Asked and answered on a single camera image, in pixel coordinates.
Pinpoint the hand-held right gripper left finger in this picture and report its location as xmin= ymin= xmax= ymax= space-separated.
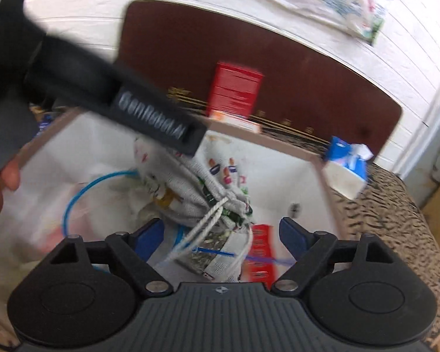
xmin=40 ymin=218 xmax=172 ymax=296

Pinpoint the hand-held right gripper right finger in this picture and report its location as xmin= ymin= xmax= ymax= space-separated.
xmin=271 ymin=217 xmax=400 ymax=296

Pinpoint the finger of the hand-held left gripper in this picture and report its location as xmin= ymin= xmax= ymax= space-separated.
xmin=108 ymin=62 xmax=208 ymax=156

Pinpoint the white storage container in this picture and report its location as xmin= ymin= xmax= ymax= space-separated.
xmin=0 ymin=106 xmax=343 ymax=338

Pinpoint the printed drawstring cloth bag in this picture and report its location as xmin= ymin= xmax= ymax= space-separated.
xmin=131 ymin=135 xmax=255 ymax=285

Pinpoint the person's left hand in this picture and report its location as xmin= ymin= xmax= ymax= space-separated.
xmin=0 ymin=160 xmax=21 ymax=230

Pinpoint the red snack packet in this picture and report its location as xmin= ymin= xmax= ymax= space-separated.
xmin=241 ymin=223 xmax=280 ymax=284

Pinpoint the small white orange box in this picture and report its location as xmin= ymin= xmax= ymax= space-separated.
xmin=208 ymin=111 xmax=263 ymax=133

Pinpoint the red upright box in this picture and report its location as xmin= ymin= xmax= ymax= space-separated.
xmin=206 ymin=62 xmax=264 ymax=119

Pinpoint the blue tissue pack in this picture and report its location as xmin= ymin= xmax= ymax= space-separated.
xmin=322 ymin=135 xmax=375 ymax=199

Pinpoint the dark wooden headboard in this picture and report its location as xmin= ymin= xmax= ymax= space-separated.
xmin=116 ymin=0 xmax=404 ymax=167

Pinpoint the leopard printed blanket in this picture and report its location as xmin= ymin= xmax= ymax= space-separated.
xmin=330 ymin=163 xmax=440 ymax=341

